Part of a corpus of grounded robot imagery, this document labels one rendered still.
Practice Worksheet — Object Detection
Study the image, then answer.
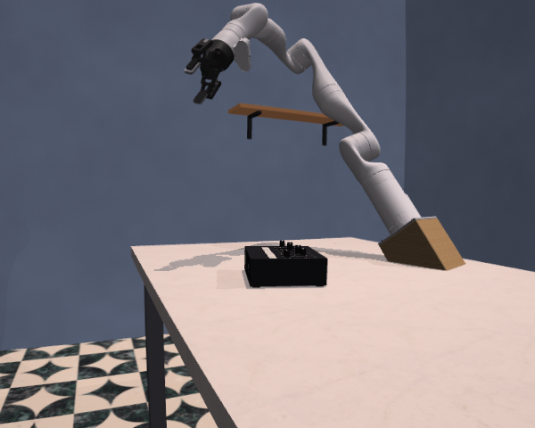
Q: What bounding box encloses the black lighting desk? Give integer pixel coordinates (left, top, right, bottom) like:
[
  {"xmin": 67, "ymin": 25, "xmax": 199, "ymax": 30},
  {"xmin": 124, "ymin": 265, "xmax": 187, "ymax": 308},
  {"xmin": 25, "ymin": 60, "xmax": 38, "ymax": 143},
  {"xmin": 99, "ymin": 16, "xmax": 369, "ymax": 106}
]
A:
[{"xmin": 244, "ymin": 241, "xmax": 328, "ymax": 288}]

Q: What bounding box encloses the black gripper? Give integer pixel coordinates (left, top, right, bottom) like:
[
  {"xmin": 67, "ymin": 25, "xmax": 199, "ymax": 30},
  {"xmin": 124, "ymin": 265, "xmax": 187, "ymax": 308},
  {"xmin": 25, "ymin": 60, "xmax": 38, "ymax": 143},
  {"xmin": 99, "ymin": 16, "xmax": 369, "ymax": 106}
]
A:
[{"xmin": 185, "ymin": 38, "xmax": 234, "ymax": 104}]

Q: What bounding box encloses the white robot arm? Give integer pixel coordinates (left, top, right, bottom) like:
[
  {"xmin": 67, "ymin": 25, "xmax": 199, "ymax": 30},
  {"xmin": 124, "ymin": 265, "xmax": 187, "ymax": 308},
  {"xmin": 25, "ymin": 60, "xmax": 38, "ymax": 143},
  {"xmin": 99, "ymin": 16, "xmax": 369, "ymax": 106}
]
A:
[{"xmin": 212, "ymin": 3, "xmax": 421, "ymax": 235}]

